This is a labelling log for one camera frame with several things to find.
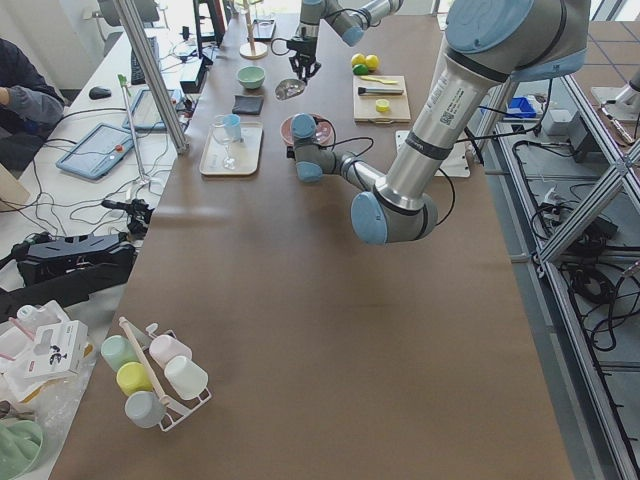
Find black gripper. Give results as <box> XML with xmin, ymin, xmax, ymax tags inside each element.
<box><xmin>288</xmin><ymin>36</ymin><xmax>321</xmax><ymax>83</ymax></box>

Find metal ice scoop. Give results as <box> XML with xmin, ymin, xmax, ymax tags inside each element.
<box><xmin>275</xmin><ymin>78</ymin><xmax>306</xmax><ymax>100</ymax></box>

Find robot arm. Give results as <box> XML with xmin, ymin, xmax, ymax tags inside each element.
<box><xmin>286</xmin><ymin>0</ymin><xmax>403</xmax><ymax>83</ymax></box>
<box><xmin>291</xmin><ymin>1</ymin><xmax>590</xmax><ymax>244</ymax></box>

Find wooden cup tree stand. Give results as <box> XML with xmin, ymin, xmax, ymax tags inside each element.
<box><xmin>239</xmin><ymin>0</ymin><xmax>268</xmax><ymax>60</ymax></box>

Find pink bowl of ice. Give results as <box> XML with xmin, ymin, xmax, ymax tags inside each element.
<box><xmin>280</xmin><ymin>113</ymin><xmax>335</xmax><ymax>146</ymax></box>

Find light blue cup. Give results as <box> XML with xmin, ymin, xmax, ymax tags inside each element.
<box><xmin>223</xmin><ymin>113</ymin><xmax>242</xmax><ymax>142</ymax></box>

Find pink cup on rack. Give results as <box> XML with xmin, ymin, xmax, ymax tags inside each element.
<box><xmin>149</xmin><ymin>334</ymin><xmax>192</xmax><ymax>368</ymax></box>

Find green cup on rack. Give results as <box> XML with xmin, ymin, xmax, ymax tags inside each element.
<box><xmin>100</xmin><ymin>335</ymin><xmax>138</xmax><ymax>373</ymax></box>

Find yellow cup on rack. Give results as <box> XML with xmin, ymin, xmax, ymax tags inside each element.
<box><xmin>116</xmin><ymin>362</ymin><xmax>153</xmax><ymax>397</ymax></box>

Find grey cup on rack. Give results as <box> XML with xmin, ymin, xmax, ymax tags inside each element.
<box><xmin>125</xmin><ymin>391</ymin><xmax>166</xmax><ymax>428</ymax></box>

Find yellow lemon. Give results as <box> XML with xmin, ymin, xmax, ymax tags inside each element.
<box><xmin>365</xmin><ymin>54</ymin><xmax>380</xmax><ymax>72</ymax></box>
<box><xmin>351</xmin><ymin>53</ymin><xmax>366</xmax><ymax>66</ymax></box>

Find black glass holder tray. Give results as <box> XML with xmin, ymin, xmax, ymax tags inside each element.
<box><xmin>247</xmin><ymin>19</ymin><xmax>276</xmax><ymax>42</ymax></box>

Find green lime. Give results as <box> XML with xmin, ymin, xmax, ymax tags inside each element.
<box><xmin>352</xmin><ymin>64</ymin><xmax>369</xmax><ymax>76</ymax></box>

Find yellow plastic knife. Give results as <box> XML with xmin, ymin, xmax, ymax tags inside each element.
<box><xmin>359</xmin><ymin>75</ymin><xmax>399</xmax><ymax>85</ymax></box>

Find metal muddler black tip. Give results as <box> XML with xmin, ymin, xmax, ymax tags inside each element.
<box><xmin>357</xmin><ymin>86</ymin><xmax>404</xmax><ymax>96</ymax></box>

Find dark grey folded cloth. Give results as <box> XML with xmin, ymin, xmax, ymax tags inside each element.
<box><xmin>232</xmin><ymin>95</ymin><xmax>264</xmax><ymax>115</ymax></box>

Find wooden cutting board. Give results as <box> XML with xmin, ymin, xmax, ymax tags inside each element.
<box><xmin>352</xmin><ymin>75</ymin><xmax>411</xmax><ymax>123</ymax></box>

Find half lemon slice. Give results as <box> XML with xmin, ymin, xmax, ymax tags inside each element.
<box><xmin>375</xmin><ymin>99</ymin><xmax>390</xmax><ymax>113</ymax></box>

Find clear wine glass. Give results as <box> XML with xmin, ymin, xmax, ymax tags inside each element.
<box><xmin>212</xmin><ymin>114</ymin><xmax>235</xmax><ymax>170</ymax></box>

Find cream serving tray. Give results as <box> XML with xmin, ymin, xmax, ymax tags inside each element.
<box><xmin>199</xmin><ymin>121</ymin><xmax>263</xmax><ymax>177</ymax></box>

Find black keyboard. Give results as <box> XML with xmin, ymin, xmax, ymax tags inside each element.
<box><xmin>130</xmin><ymin>37</ymin><xmax>160</xmax><ymax>85</ymax></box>

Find black computer mouse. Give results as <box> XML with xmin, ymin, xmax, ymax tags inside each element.
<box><xmin>89</xmin><ymin>86</ymin><xmax>112</xmax><ymax>100</ymax></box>

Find blue parts bin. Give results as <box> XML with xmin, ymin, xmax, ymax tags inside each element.
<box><xmin>507</xmin><ymin>96</ymin><xmax>543</xmax><ymax>118</ymax></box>

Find blue teach pendant tablet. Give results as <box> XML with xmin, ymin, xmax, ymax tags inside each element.
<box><xmin>56</xmin><ymin>123</ymin><xmax>133</xmax><ymax>180</ymax></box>

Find person in dark jacket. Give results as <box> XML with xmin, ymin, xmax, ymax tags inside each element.
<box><xmin>1</xmin><ymin>39</ymin><xmax>66</xmax><ymax>174</ymax></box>

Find white product box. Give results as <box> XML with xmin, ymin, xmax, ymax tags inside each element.
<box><xmin>24</xmin><ymin>320</ymin><xmax>88</xmax><ymax>381</ymax></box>

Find green bowl at edge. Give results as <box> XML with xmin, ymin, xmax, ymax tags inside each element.
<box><xmin>1</xmin><ymin>420</ymin><xmax>44</xmax><ymax>479</ymax></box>

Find aluminium frame post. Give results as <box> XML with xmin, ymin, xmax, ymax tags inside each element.
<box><xmin>114</xmin><ymin>0</ymin><xmax>189</xmax><ymax>155</ymax></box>

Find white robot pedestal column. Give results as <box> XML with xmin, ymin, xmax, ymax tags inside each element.
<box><xmin>394</xmin><ymin>130</ymin><xmax>471</xmax><ymax>178</ymax></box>

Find wooden rack handle stick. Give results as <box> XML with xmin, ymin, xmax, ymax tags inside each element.
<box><xmin>118</xmin><ymin>316</ymin><xmax>170</xmax><ymax>406</ymax></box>

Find white wire cup rack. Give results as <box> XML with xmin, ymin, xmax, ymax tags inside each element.
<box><xmin>136</xmin><ymin>323</ymin><xmax>212</xmax><ymax>432</ymax></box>

